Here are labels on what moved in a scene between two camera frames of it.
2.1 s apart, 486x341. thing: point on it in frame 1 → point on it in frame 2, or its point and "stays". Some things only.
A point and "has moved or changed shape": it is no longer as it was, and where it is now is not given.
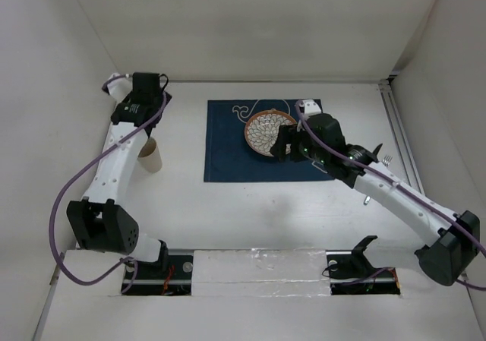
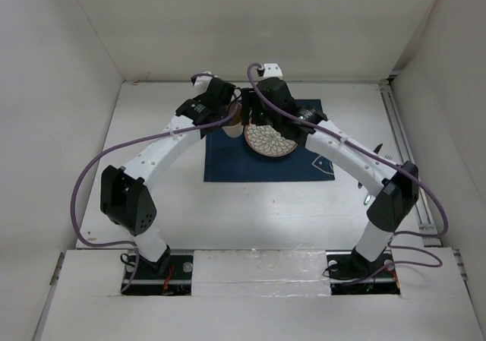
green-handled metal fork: [386, 162] stays
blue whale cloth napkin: [228, 158] stays
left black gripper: [129, 99] → [225, 111]
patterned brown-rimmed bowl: [262, 130] stays
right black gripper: [288, 134] → [250, 99]
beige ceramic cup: [149, 157] has moved or changed shape
